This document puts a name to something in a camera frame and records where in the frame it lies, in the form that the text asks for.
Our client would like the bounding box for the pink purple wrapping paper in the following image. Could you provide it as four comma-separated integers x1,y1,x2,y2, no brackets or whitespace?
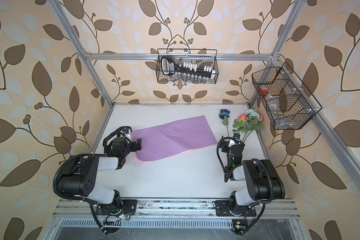
132,116,218,163

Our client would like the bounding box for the pale green fake flower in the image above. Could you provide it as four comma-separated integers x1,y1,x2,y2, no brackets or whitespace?
245,109,264,140

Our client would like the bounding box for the blue fake rose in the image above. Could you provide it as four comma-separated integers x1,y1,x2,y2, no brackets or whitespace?
219,109,230,136

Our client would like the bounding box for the pink fake rose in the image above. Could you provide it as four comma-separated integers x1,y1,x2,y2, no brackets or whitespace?
233,114,250,142

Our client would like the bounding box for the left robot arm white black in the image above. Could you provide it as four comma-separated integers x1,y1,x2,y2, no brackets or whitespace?
53,126,142,209

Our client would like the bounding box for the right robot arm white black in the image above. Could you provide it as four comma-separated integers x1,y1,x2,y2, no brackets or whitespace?
216,133,286,208

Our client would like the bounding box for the red capped clear bottle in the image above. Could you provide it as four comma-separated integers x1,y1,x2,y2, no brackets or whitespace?
259,85,282,113

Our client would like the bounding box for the black socket tool set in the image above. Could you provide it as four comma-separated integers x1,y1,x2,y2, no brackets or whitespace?
157,55,218,80

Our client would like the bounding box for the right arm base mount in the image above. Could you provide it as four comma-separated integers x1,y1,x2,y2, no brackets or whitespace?
213,200,257,218

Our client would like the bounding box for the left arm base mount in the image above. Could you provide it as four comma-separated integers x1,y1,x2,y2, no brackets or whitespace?
95,199,138,216

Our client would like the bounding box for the right black wire basket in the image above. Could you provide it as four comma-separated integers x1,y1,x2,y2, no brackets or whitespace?
252,63,322,130

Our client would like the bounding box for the black wire basket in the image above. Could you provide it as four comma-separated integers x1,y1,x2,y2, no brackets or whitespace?
154,48,219,85
252,63,322,130

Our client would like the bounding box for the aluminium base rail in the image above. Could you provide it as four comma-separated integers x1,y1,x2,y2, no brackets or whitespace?
52,198,301,220

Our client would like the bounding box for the back black wire basket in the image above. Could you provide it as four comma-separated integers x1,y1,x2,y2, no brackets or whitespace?
154,48,219,85

